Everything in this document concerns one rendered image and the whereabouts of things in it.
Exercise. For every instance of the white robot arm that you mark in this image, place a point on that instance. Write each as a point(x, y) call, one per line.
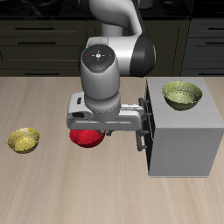
point(100, 84)

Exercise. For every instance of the grey cabinet with dark front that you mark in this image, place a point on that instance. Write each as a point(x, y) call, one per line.
point(183, 145)

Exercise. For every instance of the dark brown kitchen cupboard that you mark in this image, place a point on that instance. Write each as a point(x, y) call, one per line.
point(43, 43)

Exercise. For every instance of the dark grey kitchen cupboard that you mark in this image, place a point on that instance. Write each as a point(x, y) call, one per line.
point(204, 43)

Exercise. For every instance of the yellow bowl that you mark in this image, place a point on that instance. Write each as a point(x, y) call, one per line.
point(23, 140)

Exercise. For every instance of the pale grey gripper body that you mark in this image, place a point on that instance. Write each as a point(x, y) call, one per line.
point(128, 118)

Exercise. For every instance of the red bowl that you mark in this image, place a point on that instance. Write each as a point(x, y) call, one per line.
point(87, 139)

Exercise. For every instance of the olive green bowl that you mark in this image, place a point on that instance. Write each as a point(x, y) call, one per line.
point(182, 94)

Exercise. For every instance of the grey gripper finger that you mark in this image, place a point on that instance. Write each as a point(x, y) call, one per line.
point(109, 132)

